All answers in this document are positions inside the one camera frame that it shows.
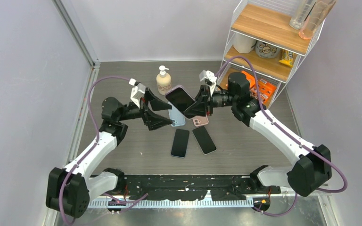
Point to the dark phone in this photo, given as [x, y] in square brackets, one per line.
[180, 99]

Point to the white wire shelf rack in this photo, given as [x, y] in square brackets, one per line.
[266, 21]

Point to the clear plastic bottle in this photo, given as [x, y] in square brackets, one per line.
[301, 14]

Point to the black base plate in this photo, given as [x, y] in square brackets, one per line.
[191, 187]

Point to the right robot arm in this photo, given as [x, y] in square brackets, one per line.
[310, 164]

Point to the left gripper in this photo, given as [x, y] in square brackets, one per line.
[153, 121]

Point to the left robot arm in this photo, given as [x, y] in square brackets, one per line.
[71, 188]

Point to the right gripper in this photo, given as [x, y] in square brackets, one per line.
[204, 104]

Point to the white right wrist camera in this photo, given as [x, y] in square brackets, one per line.
[209, 79]

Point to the orange cardboard box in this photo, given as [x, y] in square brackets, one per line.
[266, 90]

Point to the white paper roll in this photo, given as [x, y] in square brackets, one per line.
[243, 44]

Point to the pink phone case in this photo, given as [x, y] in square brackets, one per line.
[200, 121]

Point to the yellow snack packet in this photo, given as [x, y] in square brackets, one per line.
[287, 58]

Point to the cream lotion pump bottle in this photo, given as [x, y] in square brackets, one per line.
[163, 80]

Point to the cartoon printed tin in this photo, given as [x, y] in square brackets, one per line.
[266, 50]

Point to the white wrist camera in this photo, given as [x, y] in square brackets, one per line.
[137, 92]
[209, 79]

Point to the light blue phone case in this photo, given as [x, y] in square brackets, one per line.
[177, 117]

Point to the black smartphone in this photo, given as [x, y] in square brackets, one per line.
[204, 140]

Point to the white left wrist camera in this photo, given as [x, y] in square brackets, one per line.
[137, 92]

